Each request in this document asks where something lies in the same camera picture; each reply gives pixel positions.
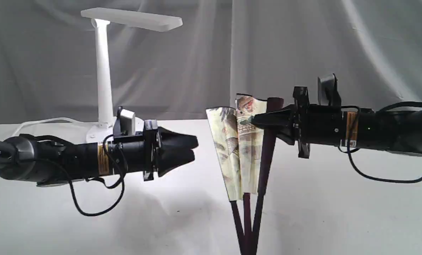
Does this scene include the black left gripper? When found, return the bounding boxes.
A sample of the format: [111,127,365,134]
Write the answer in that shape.
[98,120,199,181]

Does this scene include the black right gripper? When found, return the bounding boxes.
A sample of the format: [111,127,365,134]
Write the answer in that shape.
[250,86,358,159]

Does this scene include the painted paper folding fan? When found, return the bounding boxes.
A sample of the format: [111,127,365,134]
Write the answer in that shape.
[206,93,284,255]

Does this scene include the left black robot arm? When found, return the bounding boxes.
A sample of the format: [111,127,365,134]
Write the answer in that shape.
[0,120,198,187]

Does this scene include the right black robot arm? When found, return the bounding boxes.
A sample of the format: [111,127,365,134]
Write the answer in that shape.
[249,86,422,159]

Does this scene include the white desk lamp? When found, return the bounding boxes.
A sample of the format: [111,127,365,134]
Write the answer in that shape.
[80,7,183,143]

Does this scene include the grey backdrop curtain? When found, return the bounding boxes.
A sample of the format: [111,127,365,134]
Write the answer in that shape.
[0,0,422,124]

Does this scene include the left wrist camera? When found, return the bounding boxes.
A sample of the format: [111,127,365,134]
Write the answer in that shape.
[113,106,137,139]

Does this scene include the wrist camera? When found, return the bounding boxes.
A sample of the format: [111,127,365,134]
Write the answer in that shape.
[113,106,137,139]
[317,73,342,107]

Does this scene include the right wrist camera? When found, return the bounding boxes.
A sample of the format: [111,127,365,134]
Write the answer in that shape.
[317,73,342,107]

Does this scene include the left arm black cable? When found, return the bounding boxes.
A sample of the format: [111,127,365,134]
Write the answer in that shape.
[0,134,128,217]

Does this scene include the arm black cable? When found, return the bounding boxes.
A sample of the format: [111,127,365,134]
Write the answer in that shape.
[338,101,422,184]
[0,134,128,217]

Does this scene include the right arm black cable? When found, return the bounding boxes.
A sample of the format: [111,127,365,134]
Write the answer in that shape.
[338,101,422,184]

